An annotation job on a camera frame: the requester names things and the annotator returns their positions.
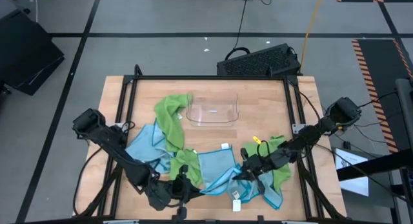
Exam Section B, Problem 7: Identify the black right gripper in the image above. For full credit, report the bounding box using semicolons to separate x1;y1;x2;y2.
232;148;290;196

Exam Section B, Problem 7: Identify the black support beam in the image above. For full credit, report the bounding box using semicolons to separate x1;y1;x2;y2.
336;148;413;183

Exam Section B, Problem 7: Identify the black perforated computer case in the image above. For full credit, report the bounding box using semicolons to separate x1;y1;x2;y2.
216;43;303;77

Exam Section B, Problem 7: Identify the black arm base cable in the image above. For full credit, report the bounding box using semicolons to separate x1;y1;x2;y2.
72;140;109;216

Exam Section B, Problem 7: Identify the black hanging cable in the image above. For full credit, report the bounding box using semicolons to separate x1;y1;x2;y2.
225;0;290;62

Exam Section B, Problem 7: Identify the light blue microfiber towel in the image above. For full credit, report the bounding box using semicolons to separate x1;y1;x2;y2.
125;119;175;175
196;147;243;197
225;172;284;210

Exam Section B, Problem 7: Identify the large black box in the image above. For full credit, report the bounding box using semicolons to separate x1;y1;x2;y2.
0;9;65;96

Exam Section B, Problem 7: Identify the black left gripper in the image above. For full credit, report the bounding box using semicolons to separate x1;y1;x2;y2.
143;165;205;223

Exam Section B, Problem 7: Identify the grey metal post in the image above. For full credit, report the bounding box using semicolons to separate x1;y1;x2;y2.
396;77;413;150

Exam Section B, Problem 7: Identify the clear plastic bin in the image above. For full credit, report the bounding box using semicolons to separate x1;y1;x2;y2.
185;89;240;127

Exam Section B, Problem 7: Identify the black metal table frame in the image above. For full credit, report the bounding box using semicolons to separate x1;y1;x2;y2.
73;64;348;223

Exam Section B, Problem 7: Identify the yellow hanging cable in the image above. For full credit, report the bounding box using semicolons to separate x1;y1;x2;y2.
298;0;326;75

